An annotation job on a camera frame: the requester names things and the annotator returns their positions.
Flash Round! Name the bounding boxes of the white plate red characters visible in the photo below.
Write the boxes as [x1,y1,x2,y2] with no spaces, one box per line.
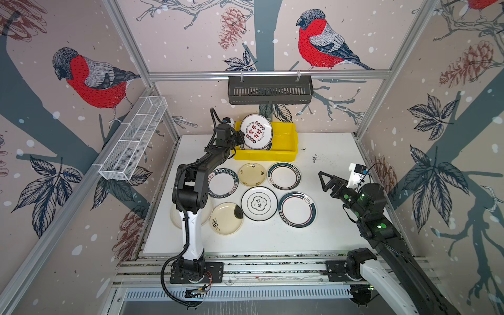
[240,114,273,150]

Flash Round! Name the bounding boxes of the green red rim plate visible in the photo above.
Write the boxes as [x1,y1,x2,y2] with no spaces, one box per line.
[278,192,317,228]
[267,163,302,190]

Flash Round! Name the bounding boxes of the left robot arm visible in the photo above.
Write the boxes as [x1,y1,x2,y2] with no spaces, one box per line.
[172,123,244,282]

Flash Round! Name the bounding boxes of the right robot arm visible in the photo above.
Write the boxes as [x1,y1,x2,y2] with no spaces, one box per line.
[318,171,459,314]

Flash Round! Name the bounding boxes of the yellow plastic bin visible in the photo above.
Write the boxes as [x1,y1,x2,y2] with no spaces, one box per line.
[234,122,299,162]

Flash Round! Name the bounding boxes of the cream plate with characters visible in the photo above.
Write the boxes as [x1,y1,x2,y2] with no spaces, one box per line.
[238,163,267,187]

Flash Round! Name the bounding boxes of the large green rim lettered plate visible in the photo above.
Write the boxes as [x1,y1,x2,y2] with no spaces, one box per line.
[208,168,240,199]

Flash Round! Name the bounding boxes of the white plate flower emblem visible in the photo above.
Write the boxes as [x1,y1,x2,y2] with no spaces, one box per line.
[241,186,278,222]

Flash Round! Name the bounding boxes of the aluminium cross bar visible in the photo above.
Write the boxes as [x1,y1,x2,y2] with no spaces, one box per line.
[148,70,392,82]

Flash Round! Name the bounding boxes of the cream plate dark spot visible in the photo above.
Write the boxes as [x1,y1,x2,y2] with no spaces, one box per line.
[210,202,244,235]

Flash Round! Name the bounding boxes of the plain cream plate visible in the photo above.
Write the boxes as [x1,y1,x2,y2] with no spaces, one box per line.
[170,198,213,229]

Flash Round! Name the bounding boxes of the black hanging basket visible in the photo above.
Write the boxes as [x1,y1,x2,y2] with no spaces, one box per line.
[228,76,314,105]

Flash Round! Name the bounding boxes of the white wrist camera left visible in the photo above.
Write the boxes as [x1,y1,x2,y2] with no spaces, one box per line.
[221,117,235,127]

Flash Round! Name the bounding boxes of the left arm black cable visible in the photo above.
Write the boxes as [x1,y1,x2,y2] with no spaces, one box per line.
[209,107,223,146]

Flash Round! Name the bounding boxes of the base rail assembly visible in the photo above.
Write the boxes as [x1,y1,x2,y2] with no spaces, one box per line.
[113,251,395,302]

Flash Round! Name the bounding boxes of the white wire mesh basket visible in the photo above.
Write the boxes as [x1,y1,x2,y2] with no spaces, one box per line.
[98,96,167,181]

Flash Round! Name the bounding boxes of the aluminium frame post left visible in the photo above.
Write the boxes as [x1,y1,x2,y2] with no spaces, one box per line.
[102,0,181,144]

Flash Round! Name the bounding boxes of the aluminium frame post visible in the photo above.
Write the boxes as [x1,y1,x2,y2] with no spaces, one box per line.
[354,0,439,141]
[102,0,181,144]

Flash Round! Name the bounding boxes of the aluminium frame post right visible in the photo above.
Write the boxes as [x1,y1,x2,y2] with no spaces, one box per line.
[354,0,439,141]

